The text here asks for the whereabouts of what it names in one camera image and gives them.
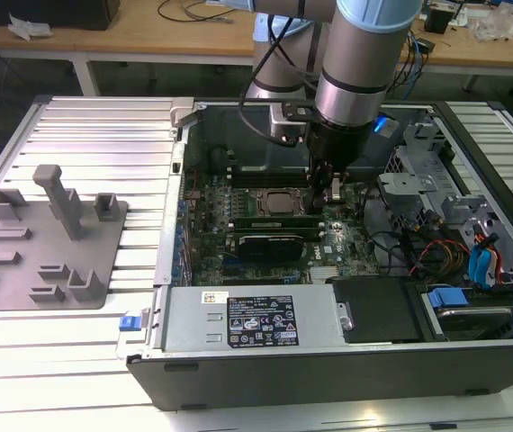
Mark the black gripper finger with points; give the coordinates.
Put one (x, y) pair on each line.
(336, 186)
(318, 193)

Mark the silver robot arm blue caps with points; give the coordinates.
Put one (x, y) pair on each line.
(360, 54)

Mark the black RAM slot bank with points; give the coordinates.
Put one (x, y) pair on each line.
(270, 177)

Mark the silver CPU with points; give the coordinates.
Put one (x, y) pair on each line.
(282, 202)

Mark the silver metal drive cage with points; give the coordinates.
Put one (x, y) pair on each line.
(402, 182)

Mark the green motherboard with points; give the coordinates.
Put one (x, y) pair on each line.
(351, 252)

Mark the black graphics card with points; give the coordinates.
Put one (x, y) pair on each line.
(270, 247)

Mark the small silver heatsink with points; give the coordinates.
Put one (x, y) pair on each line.
(324, 273)

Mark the black plastic shroud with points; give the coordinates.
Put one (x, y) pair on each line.
(373, 310)

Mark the small black adapter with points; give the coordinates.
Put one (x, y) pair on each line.
(426, 46)

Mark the black power supply label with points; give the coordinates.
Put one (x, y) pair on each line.
(261, 321)

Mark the white orange sticker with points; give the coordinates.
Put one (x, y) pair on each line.
(213, 297)

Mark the hard disk in blue carrier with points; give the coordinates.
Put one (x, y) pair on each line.
(445, 299)

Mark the small black cube box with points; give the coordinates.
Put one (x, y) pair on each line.
(438, 19)

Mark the silver power supply unit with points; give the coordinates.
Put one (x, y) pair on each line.
(193, 324)

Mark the black open PC case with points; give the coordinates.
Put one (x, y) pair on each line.
(328, 382)

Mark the clear plastic bags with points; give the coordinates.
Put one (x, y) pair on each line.
(495, 24)

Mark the blue case latch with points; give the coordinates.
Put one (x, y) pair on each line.
(129, 324)

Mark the wooden desk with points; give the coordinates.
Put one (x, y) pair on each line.
(126, 31)

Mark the grey plastic parts rack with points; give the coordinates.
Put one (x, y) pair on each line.
(49, 270)

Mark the large black box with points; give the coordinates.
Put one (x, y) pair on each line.
(58, 13)

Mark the crumpled white paper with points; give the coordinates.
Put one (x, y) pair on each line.
(27, 28)

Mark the small grey wrist camera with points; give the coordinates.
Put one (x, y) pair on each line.
(389, 126)

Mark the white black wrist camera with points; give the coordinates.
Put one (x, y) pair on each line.
(285, 123)

